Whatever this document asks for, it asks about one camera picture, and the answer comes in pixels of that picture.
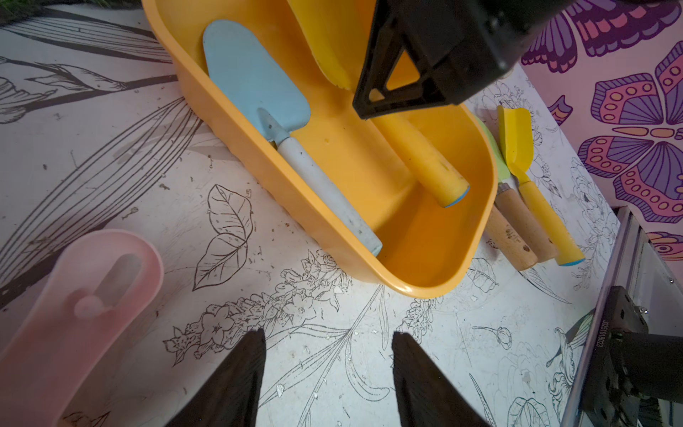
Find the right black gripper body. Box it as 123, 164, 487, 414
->
353, 0, 570, 119

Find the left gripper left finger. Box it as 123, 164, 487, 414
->
167, 328, 267, 426

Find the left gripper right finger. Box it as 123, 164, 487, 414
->
391, 332, 488, 427

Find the wide yellow plastic shovel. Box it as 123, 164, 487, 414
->
288, 0, 470, 207

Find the yellow plastic storage box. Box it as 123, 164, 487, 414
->
143, 1, 496, 298

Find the yellow green narrow trowel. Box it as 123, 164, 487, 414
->
478, 119, 558, 263

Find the green trowel wooden handle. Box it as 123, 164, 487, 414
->
485, 206, 538, 272

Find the light blue shovel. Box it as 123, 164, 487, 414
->
203, 20, 382, 256

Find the pink plastic dustpan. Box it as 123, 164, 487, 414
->
1, 229, 164, 426

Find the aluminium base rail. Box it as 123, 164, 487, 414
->
560, 207, 682, 426

